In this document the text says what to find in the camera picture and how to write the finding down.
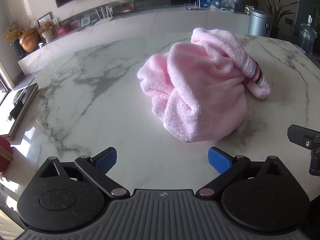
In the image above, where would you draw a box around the brown teddy bear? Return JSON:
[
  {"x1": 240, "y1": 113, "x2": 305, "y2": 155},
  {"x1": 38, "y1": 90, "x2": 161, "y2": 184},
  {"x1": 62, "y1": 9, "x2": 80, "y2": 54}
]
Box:
[{"x1": 40, "y1": 21, "x2": 55, "y2": 43}]

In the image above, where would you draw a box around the black picture frame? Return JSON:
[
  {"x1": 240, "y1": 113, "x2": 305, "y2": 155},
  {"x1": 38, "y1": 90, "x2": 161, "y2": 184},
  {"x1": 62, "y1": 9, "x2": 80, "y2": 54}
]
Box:
[{"x1": 37, "y1": 12, "x2": 53, "y2": 28}]

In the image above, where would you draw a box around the potted green plant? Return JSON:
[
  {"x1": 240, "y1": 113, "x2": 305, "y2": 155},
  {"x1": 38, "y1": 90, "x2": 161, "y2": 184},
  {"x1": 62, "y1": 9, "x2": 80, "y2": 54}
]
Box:
[{"x1": 254, "y1": 0, "x2": 299, "y2": 38}]

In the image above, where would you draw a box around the red stool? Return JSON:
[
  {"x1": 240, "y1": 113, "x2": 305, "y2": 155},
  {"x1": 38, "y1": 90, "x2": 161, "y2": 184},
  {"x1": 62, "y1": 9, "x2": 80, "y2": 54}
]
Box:
[{"x1": 0, "y1": 135, "x2": 14, "y2": 173}]

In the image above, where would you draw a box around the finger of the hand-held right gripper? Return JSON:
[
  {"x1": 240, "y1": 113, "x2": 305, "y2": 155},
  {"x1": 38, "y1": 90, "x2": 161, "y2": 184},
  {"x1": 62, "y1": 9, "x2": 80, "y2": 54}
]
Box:
[{"x1": 287, "y1": 124, "x2": 320, "y2": 176}]

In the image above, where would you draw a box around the large water bottle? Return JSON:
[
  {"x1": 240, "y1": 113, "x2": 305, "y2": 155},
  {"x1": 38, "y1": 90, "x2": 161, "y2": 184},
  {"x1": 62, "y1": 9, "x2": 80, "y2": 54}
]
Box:
[{"x1": 298, "y1": 22, "x2": 318, "y2": 54}]

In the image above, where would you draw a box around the silver pedal trash can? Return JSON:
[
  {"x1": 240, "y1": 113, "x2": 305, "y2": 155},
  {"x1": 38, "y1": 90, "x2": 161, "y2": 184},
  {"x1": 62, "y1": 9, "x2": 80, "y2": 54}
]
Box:
[{"x1": 248, "y1": 9, "x2": 273, "y2": 38}]

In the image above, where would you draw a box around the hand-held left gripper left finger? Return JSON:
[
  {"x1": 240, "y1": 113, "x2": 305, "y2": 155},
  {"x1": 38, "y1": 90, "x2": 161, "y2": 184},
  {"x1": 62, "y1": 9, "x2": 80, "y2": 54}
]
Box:
[{"x1": 37, "y1": 147, "x2": 130, "y2": 200}]

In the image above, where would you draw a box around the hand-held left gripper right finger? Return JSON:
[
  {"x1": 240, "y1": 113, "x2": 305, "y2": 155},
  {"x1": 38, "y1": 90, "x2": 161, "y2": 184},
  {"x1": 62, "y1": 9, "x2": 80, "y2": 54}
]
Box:
[{"x1": 196, "y1": 147, "x2": 288, "y2": 200}]

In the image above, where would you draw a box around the marble television cabinet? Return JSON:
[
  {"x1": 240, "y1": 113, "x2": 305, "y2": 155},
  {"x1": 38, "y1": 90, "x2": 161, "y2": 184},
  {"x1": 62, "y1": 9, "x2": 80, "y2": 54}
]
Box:
[{"x1": 18, "y1": 5, "x2": 251, "y2": 76}]

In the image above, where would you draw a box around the red patterned box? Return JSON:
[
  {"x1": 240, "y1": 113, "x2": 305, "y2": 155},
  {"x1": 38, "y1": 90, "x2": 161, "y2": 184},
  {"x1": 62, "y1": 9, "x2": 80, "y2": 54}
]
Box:
[{"x1": 56, "y1": 25, "x2": 69, "y2": 37}]

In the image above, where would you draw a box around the dried flower bunch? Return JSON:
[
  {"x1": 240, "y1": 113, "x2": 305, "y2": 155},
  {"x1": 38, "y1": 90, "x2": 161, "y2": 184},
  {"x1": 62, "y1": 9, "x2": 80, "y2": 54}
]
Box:
[{"x1": 3, "y1": 21, "x2": 23, "y2": 42}]

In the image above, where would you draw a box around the pink towel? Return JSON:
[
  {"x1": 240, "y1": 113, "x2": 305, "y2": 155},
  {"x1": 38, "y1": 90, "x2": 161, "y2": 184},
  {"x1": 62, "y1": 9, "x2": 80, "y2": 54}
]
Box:
[{"x1": 137, "y1": 27, "x2": 272, "y2": 143}]

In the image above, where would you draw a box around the white router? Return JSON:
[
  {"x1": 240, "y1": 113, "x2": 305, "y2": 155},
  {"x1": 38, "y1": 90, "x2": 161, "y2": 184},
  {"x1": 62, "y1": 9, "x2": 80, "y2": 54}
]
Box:
[{"x1": 94, "y1": 5, "x2": 113, "y2": 25}]

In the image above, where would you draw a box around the brown gourd ornament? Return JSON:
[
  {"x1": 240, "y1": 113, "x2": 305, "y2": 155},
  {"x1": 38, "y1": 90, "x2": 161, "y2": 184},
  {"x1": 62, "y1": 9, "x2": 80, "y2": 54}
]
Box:
[{"x1": 19, "y1": 27, "x2": 40, "y2": 53}]

